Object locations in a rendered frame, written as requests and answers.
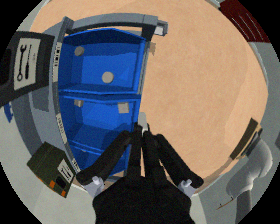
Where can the black case with orange latches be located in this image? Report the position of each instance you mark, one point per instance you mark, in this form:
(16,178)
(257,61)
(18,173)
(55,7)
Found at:
(24,66)

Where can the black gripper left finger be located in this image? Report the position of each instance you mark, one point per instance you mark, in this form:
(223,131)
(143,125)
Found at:
(93,177)

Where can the grey disc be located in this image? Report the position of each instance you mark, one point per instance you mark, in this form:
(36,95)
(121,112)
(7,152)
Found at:
(107,77)

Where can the blue bin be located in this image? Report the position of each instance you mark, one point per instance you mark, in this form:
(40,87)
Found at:
(96,125)
(105,50)
(86,159)

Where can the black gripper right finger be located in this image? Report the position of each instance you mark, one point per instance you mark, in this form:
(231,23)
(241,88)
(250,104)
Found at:
(181,175)

